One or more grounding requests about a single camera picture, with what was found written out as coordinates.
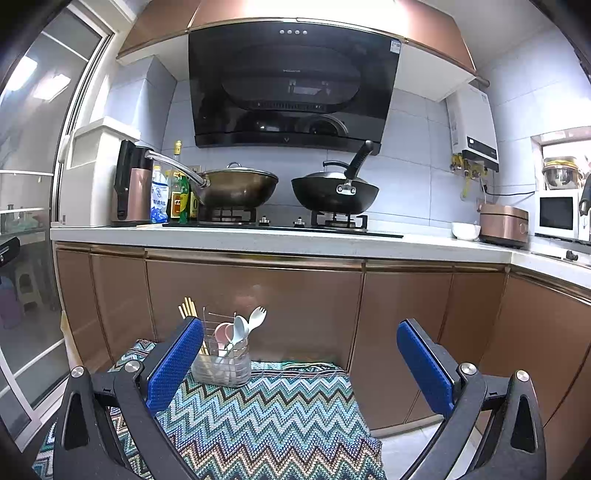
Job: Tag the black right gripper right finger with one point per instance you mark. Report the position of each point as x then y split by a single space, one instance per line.
513 445

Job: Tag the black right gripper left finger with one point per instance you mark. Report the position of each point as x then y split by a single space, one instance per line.
86 444

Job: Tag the pink spoon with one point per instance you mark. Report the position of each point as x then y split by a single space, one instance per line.
223 334

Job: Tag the large white ceramic spoon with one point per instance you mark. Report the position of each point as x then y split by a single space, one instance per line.
239 331

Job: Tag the slim white plastic spork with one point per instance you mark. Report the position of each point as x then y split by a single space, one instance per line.
256 319

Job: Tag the brown kitchen base cabinets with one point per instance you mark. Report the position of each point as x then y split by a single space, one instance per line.
506 312

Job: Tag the copper electric kettle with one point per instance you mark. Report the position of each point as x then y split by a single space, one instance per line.
131 191

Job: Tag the blue white seasoning bag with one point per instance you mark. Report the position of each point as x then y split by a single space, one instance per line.
159 196

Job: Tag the clear plastic utensil holder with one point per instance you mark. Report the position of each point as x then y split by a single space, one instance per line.
229 370

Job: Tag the dark soy sauce bottle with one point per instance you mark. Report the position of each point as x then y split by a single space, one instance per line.
174 184

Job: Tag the green yellow oil bottle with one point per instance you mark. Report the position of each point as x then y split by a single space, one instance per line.
184 198

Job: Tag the glass sliding door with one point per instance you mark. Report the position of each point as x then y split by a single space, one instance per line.
40 105

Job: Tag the zigzag knitted table cloth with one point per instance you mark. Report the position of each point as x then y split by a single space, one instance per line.
292 420

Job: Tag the copper rice cooker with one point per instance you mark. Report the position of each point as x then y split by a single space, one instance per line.
504 225

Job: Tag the small white bowl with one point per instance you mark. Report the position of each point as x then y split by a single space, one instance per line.
466 231

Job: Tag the black gas stove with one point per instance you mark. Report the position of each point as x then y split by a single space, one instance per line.
288 219

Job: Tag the brass coloured wok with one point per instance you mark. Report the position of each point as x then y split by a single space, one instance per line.
234 186

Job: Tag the white microwave oven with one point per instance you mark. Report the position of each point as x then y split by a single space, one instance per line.
557 216

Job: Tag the steel pot on shelf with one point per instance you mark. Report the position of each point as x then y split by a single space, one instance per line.
561 173

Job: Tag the black range hood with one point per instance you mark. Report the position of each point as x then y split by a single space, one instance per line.
290 84

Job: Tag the white water heater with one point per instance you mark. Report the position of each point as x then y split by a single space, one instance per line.
473 134

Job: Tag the black wok with handle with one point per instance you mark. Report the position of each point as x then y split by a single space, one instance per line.
338 192

